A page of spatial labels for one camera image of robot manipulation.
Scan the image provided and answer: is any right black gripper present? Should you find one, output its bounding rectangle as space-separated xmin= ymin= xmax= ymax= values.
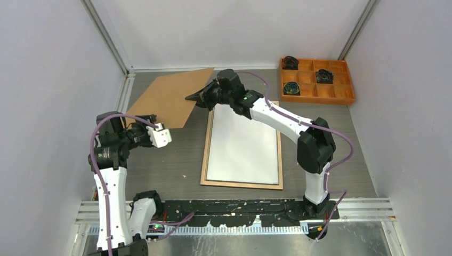
xmin=186 ymin=78 xmax=233 ymax=112

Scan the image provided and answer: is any brown backing board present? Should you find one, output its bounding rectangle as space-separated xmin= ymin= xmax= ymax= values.
xmin=127 ymin=67 xmax=214 ymax=129

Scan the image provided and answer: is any wooden picture frame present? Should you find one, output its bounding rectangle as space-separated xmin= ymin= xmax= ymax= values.
xmin=200 ymin=100 xmax=284 ymax=191

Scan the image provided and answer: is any landscape photo print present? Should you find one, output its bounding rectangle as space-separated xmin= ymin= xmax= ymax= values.
xmin=206 ymin=103 xmax=280 ymax=186

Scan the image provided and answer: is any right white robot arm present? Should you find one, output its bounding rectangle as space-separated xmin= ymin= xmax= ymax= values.
xmin=185 ymin=69 xmax=336 ymax=219

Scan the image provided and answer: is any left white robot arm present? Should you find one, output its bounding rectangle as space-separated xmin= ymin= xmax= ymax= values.
xmin=88 ymin=111 xmax=171 ymax=255

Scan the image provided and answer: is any black green tape roll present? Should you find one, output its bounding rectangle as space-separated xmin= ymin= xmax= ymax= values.
xmin=282 ymin=81 xmax=301 ymax=96

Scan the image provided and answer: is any black tape roll back left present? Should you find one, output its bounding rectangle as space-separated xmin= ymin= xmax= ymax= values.
xmin=281 ymin=55 xmax=299 ymax=70

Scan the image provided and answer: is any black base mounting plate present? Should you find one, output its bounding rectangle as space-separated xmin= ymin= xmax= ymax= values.
xmin=152 ymin=199 xmax=340 ymax=227

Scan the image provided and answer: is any black tape roll middle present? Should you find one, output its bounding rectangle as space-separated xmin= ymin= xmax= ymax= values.
xmin=316 ymin=69 xmax=334 ymax=84

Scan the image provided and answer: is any orange compartment tray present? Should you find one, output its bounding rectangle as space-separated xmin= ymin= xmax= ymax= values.
xmin=279 ymin=58 xmax=356 ymax=106

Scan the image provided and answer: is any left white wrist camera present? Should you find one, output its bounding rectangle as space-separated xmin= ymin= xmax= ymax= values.
xmin=146 ymin=123 xmax=172 ymax=148

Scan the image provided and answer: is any aluminium front rail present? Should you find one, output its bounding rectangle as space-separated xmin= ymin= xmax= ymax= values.
xmin=75 ymin=197 xmax=397 ymax=237

